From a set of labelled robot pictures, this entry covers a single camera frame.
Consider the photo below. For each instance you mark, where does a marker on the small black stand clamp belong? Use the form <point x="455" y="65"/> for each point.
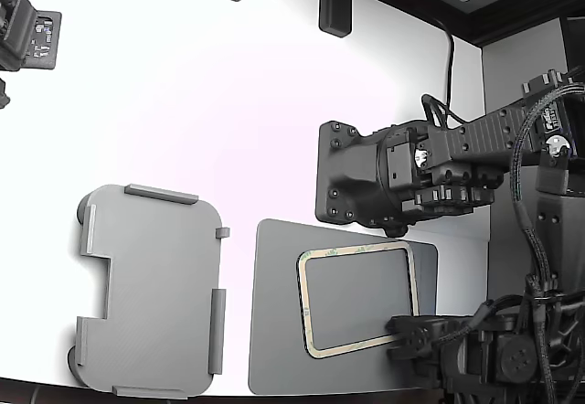
<point x="3" y="93"/>

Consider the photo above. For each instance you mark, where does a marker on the black shelf frame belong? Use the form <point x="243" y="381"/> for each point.
<point x="503" y="20"/>

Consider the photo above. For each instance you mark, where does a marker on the dark gray frame holder plate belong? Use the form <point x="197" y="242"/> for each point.
<point x="274" y="308"/>

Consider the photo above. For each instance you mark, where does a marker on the black camera with circuit board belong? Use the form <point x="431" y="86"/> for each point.
<point x="18" y="34"/>

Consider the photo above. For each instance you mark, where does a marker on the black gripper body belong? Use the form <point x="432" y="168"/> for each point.
<point x="347" y="171"/>

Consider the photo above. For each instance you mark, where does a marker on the light gray tray box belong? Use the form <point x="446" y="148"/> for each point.
<point x="155" y="285"/>

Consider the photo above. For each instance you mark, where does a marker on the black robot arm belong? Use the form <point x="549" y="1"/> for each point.
<point x="484" y="125"/>

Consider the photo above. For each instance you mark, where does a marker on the beige adhesive liner frame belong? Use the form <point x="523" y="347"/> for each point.
<point x="413" y="285"/>

